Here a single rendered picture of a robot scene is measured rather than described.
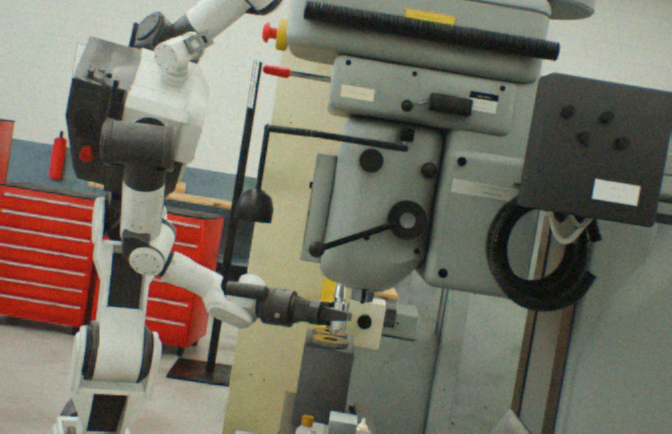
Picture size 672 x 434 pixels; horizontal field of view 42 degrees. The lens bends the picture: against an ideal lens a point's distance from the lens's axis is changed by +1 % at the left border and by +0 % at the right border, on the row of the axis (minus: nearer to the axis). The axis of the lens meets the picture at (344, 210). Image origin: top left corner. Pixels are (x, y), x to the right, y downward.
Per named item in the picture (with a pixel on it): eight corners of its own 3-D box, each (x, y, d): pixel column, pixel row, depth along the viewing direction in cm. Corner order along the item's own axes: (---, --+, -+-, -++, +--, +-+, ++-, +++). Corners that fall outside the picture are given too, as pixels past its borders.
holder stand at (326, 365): (290, 423, 205) (304, 339, 204) (295, 398, 227) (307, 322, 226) (341, 432, 205) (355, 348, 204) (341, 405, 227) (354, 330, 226)
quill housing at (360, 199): (317, 285, 160) (345, 111, 158) (317, 270, 180) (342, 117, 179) (419, 301, 161) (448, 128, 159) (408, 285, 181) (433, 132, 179)
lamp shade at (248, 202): (227, 215, 169) (232, 184, 169) (260, 219, 173) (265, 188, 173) (245, 221, 163) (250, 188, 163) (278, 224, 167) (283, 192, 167)
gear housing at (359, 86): (326, 107, 156) (335, 51, 156) (325, 114, 181) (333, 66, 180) (510, 138, 157) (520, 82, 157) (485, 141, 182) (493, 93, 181)
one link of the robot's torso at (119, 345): (72, 384, 215) (92, 206, 231) (145, 388, 221) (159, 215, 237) (80, 373, 201) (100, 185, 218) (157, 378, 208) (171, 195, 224)
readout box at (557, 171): (528, 208, 132) (553, 69, 131) (515, 205, 141) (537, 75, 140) (658, 229, 133) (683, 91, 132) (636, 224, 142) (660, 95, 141)
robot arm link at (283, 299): (320, 293, 201) (271, 286, 203) (314, 335, 200) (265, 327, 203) (333, 294, 213) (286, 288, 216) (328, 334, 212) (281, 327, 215)
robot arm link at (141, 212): (111, 269, 200) (114, 191, 187) (128, 235, 211) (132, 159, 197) (161, 280, 201) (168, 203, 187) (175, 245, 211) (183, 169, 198)
